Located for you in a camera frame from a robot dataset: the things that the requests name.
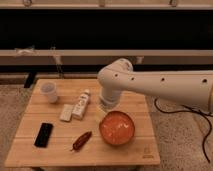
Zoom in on white sponge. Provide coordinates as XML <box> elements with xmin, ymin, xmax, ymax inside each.
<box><xmin>60</xmin><ymin>104</ymin><xmax>73</xmax><ymax>122</ymax></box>

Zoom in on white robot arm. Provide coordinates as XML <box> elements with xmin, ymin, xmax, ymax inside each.
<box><xmin>97</xmin><ymin>58</ymin><xmax>213</xmax><ymax>112</ymax></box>

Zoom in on orange ceramic bowl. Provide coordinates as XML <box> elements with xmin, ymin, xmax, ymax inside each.
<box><xmin>99</xmin><ymin>111</ymin><xmax>135</xmax><ymax>146</ymax></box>

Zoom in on white bottle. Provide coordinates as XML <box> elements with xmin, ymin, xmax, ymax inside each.
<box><xmin>72</xmin><ymin>89</ymin><xmax>90</xmax><ymax>120</ymax></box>

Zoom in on dried red chili pepper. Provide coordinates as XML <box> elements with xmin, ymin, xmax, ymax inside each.
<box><xmin>72</xmin><ymin>131</ymin><xmax>92</xmax><ymax>151</ymax></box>

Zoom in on wooden table board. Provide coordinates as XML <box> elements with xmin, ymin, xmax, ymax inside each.
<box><xmin>5</xmin><ymin>79</ymin><xmax>160</xmax><ymax>167</ymax></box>

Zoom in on translucent plastic cup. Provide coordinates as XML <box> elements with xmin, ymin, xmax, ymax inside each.
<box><xmin>40</xmin><ymin>82</ymin><xmax>58</xmax><ymax>103</ymax></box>

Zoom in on black rectangular remote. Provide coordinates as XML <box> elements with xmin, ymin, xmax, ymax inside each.
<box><xmin>34</xmin><ymin>123</ymin><xmax>53</xmax><ymax>147</ymax></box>

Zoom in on black cable on floor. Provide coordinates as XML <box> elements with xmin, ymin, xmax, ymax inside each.
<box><xmin>153</xmin><ymin>97</ymin><xmax>213</xmax><ymax>164</ymax></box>

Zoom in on long metal rail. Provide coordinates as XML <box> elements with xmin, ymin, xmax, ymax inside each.
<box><xmin>0</xmin><ymin>49</ymin><xmax>213</xmax><ymax>66</ymax></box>

